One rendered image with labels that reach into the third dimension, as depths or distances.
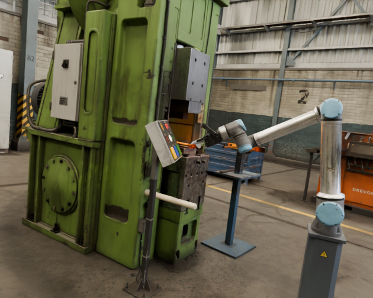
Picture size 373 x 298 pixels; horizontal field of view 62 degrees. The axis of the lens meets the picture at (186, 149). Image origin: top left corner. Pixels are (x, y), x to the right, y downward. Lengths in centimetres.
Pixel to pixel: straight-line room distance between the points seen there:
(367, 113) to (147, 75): 792
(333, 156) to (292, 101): 832
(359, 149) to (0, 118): 660
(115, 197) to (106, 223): 23
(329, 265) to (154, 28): 199
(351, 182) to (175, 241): 361
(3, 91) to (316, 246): 643
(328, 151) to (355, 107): 778
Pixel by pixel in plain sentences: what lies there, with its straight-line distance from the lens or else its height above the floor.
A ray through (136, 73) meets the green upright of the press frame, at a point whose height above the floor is 152.
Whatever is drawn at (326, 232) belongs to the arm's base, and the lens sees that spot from 219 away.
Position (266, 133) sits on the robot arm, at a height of 119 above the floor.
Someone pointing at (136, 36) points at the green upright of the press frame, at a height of 181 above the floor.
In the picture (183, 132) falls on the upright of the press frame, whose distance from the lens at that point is 291.
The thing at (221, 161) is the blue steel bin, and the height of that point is 35.
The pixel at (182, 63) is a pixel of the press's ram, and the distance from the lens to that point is 250.
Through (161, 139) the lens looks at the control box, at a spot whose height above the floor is 109.
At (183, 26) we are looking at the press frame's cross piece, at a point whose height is 195.
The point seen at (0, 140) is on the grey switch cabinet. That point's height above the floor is 28.
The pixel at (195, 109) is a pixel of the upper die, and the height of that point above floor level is 130.
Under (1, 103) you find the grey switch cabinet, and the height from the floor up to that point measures 104.
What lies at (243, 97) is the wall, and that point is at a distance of 1103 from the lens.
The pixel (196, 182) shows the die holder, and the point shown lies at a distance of 266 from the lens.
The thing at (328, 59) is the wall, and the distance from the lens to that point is 1024.
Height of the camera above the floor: 127
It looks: 7 degrees down
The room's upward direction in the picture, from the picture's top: 6 degrees clockwise
